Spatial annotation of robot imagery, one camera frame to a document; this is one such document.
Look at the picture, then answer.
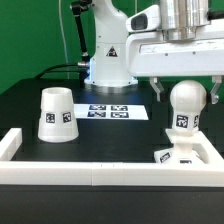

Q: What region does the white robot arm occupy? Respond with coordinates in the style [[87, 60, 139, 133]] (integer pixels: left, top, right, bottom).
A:
[[85, 0, 224, 103]]

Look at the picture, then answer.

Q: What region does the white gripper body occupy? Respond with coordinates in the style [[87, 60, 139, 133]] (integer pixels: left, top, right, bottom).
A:
[[126, 28, 224, 77]]

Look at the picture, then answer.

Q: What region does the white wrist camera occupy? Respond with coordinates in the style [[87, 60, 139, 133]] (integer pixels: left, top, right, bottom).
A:
[[126, 5, 161, 33]]

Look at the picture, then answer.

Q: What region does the white U-shaped fence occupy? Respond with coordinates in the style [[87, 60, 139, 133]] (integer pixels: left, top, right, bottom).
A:
[[0, 128, 224, 187]]

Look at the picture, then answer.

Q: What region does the white lamp shade cone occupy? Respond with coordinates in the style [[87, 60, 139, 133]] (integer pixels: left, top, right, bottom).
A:
[[38, 87, 79, 143]]

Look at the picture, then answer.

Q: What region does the white lamp base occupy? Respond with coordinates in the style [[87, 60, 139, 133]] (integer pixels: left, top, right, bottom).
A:
[[154, 129, 203, 165]]

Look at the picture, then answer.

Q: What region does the white hanging cable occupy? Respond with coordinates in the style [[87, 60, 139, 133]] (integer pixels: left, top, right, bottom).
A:
[[58, 0, 71, 80]]

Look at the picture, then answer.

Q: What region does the black cable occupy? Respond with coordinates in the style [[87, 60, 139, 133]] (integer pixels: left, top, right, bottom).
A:
[[34, 60, 90, 80]]

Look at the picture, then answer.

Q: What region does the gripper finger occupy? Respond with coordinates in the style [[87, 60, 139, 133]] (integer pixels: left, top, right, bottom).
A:
[[149, 77, 164, 102], [209, 76, 223, 104]]

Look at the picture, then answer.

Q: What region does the white sheet with markers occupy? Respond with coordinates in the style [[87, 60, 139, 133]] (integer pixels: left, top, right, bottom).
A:
[[74, 104, 148, 120]]

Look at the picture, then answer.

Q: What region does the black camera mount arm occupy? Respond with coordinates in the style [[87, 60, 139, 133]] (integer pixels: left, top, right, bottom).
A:
[[70, 0, 92, 62]]

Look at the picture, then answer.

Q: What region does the white lamp bulb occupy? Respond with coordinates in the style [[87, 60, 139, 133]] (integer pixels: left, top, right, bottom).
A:
[[170, 80, 207, 136]]

